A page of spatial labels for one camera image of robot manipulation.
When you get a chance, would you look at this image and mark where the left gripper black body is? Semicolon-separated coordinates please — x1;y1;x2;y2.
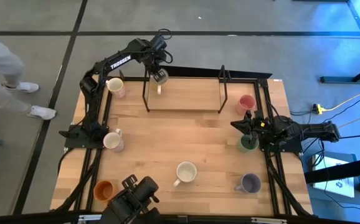
142;52;166;74

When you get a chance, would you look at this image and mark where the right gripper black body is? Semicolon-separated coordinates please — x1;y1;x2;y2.
248;113;270;139

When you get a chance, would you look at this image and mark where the yellow mug white handle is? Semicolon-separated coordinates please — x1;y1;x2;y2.
148;68;170;95

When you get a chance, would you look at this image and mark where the green mug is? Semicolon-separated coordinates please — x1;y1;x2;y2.
236;133;260;154

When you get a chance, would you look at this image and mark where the purple mug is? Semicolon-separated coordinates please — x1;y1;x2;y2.
234;172;262;194

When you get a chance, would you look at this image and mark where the red mug white handle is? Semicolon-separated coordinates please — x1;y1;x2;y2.
173;160;198;187

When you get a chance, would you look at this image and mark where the grey diamond patterned mug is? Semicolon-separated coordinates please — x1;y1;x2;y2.
102;128;125;153

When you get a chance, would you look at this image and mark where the pink floral patterned mug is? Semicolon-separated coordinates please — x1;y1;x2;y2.
105;77;127;100

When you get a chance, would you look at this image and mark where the black table foot bar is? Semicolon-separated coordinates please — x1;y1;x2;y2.
319;60;360;84

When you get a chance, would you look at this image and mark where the white box with logo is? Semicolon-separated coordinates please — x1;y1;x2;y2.
312;153;357;199

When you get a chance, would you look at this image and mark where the orange mug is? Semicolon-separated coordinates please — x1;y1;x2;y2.
93;179;118;205

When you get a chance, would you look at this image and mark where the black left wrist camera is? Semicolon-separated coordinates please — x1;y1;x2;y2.
150;34;168;53

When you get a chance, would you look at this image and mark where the black wire mug rack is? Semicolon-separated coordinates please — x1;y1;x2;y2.
141;63;232;114

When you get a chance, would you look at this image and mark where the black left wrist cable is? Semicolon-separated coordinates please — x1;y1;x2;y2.
158;28;174;65

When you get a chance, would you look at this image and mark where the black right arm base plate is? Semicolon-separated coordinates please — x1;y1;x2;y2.
259;136;304;154

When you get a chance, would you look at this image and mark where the black aluminium table frame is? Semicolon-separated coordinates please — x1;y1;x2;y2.
50;74;315;224

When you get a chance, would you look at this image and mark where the yellow floor cable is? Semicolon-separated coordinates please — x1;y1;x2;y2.
321;91;360;112

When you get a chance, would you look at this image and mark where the black desk frame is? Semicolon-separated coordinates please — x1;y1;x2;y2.
303;155;360;224

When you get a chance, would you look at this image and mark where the silver metal bracket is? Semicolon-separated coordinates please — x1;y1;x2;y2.
78;213;115;222
250;217;288;224

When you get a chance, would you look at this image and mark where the beige floor cable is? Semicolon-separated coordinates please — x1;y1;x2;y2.
337;108;360;129

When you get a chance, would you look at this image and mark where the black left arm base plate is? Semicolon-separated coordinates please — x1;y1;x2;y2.
64;124;110;149

